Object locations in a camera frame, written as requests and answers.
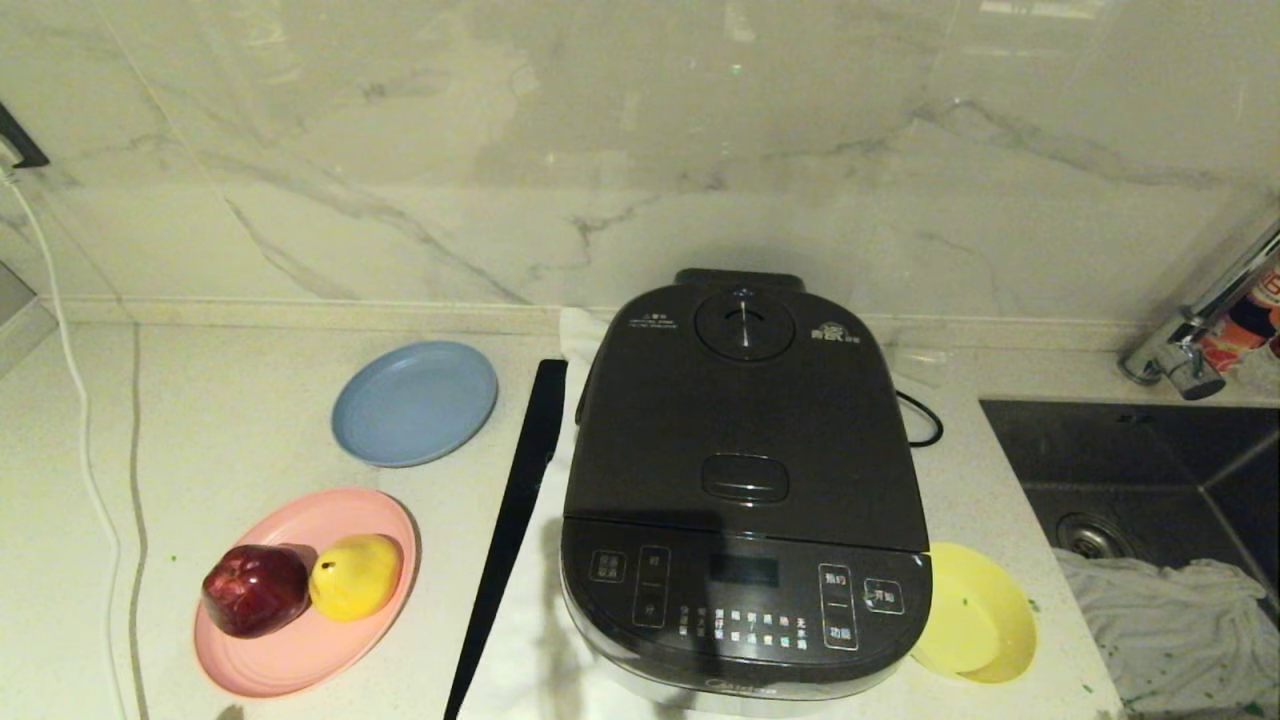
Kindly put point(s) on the white speckled cloth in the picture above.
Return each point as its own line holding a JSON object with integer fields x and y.
{"x": 1180, "y": 630}

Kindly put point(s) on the chrome faucet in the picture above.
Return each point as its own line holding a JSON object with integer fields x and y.
{"x": 1185, "y": 350}

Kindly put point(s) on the steel sink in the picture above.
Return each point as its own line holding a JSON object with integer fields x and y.
{"x": 1150, "y": 470}

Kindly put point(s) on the yellow pear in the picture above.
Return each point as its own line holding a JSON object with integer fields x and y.
{"x": 355, "y": 578}

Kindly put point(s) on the black wall socket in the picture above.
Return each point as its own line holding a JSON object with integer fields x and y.
{"x": 15, "y": 140}

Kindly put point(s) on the blue plate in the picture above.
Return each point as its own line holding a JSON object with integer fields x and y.
{"x": 415, "y": 400}

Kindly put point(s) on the orange dish soap bottle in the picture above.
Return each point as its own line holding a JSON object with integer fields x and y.
{"x": 1245, "y": 330}

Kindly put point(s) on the sink drain strainer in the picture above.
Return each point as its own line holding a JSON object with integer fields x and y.
{"x": 1095, "y": 535}

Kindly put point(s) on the yellow bowl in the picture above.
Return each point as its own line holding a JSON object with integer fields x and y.
{"x": 985, "y": 620}

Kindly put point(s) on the red apple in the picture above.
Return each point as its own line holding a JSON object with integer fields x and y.
{"x": 255, "y": 590}

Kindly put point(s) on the pink plate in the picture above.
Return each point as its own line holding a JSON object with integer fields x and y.
{"x": 300, "y": 660}

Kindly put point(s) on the black flat strip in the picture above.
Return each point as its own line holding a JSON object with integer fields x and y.
{"x": 510, "y": 530}

